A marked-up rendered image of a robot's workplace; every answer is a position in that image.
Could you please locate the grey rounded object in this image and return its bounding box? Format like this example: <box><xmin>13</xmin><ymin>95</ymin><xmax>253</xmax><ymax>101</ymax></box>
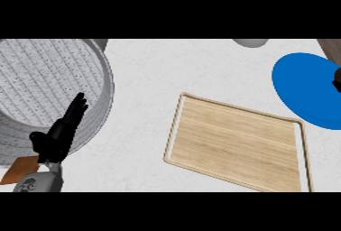
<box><xmin>230</xmin><ymin>39</ymin><xmax>269</xmax><ymax>49</ymax></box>

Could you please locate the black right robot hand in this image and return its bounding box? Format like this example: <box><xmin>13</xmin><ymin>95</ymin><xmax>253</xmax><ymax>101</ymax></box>
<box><xmin>330</xmin><ymin>67</ymin><xmax>341</xmax><ymax>94</ymax></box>

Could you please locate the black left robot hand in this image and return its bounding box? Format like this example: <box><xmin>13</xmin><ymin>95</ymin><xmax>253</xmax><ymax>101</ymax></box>
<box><xmin>27</xmin><ymin>92</ymin><xmax>89</xmax><ymax>165</ymax></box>

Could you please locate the blue round plate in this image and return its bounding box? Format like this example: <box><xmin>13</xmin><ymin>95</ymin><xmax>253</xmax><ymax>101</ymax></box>
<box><xmin>269</xmin><ymin>52</ymin><xmax>341</xmax><ymax>131</ymax></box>

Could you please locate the pale wooden tray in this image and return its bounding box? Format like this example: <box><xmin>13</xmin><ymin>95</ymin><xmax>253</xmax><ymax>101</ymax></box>
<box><xmin>162</xmin><ymin>91</ymin><xmax>314</xmax><ymax>193</ymax></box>

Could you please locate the brown wooden panel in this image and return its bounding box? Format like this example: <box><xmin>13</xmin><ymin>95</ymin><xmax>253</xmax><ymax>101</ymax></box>
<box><xmin>315</xmin><ymin>39</ymin><xmax>341</xmax><ymax>67</ymax></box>

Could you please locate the grey ribbed round pan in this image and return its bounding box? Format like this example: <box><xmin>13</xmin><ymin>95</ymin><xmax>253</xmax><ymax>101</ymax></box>
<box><xmin>0</xmin><ymin>39</ymin><xmax>116</xmax><ymax>166</ymax></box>

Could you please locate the orange-brown flat board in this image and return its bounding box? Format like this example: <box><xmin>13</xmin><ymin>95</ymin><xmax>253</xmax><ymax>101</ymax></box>
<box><xmin>0</xmin><ymin>155</ymin><xmax>41</xmax><ymax>186</ymax></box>

